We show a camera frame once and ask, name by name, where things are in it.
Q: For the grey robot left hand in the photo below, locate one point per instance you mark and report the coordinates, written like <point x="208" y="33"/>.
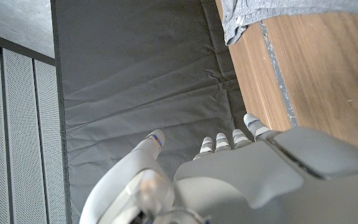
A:
<point x="259" y="180"/>

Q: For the grey shorts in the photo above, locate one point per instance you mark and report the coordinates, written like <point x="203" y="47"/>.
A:
<point x="291" y="6"/>

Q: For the black backdrop curtain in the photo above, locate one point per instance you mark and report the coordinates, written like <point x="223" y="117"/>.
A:
<point x="135" y="77"/>

